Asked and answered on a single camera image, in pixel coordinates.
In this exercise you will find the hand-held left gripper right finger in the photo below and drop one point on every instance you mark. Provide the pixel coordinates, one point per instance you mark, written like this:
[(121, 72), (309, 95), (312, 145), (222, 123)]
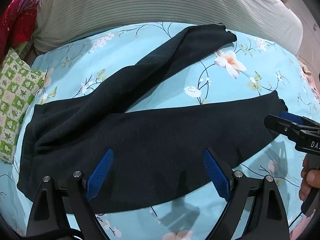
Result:
[(216, 175)]

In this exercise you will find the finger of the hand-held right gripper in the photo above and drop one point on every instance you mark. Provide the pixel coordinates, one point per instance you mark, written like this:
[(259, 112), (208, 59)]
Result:
[(280, 126), (290, 117)]

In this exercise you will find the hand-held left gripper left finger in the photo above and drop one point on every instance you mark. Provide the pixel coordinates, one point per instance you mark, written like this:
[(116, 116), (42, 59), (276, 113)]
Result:
[(100, 175)]

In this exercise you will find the black pants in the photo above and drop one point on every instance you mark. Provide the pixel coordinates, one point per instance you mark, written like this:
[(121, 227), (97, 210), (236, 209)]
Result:
[(150, 130)]

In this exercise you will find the person's right hand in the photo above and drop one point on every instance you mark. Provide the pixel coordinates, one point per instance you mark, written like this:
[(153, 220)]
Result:
[(310, 182)]

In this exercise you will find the pink patterned cloth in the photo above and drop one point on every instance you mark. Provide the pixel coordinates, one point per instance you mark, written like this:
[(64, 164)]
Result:
[(311, 80)]

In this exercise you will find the blue floral bedsheet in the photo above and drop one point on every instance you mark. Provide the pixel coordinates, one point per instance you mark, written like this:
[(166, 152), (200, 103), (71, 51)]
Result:
[(250, 80)]

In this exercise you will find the green checkered pillow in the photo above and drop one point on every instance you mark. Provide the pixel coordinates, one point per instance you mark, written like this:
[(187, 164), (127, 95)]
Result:
[(17, 92)]

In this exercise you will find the red patterned cloth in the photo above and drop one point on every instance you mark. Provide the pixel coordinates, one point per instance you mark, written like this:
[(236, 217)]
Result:
[(20, 22)]

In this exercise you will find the white ribbed blanket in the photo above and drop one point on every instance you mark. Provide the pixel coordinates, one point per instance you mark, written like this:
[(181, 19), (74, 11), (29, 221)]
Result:
[(150, 2)]

